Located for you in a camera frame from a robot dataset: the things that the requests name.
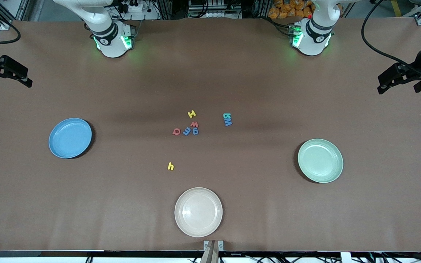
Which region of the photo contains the blue round plate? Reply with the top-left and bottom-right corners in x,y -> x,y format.
48,118 -> 92,159

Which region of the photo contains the pale green round plate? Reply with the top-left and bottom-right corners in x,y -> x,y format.
297,138 -> 344,183

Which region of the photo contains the pile of orange fruit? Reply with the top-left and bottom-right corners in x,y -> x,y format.
268,0 -> 313,19

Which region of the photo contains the large white power strip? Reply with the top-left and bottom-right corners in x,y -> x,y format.
117,0 -> 160,21

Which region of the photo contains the brown table cover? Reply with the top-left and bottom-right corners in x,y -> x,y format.
0,18 -> 421,252

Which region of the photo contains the small white power strip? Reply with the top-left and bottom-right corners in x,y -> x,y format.
188,9 -> 221,19

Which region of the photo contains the beige round plate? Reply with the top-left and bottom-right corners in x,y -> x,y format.
174,187 -> 223,238

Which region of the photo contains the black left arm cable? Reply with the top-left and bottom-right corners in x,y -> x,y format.
361,0 -> 421,73

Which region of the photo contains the metal bracket on table edge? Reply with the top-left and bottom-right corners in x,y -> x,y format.
204,240 -> 224,252

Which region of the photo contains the beige camera pole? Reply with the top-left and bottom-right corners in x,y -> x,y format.
200,241 -> 219,263

